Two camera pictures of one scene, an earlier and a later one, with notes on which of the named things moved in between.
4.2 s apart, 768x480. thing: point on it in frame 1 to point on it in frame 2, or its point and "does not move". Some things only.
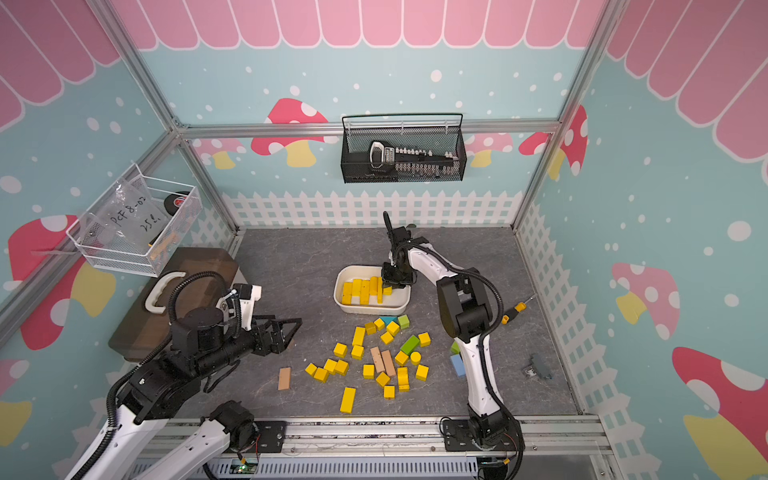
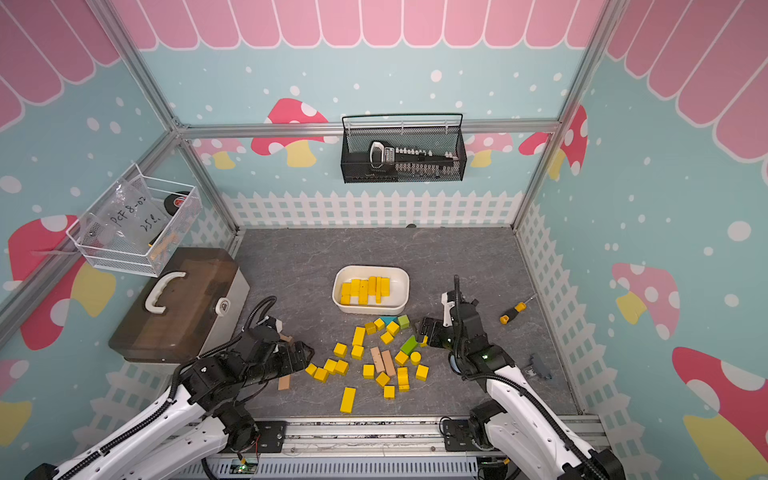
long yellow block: (364, 298) does not move
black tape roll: (174, 201) does not move
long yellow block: (347, 293) does not move
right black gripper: (387, 281) to (438, 326)
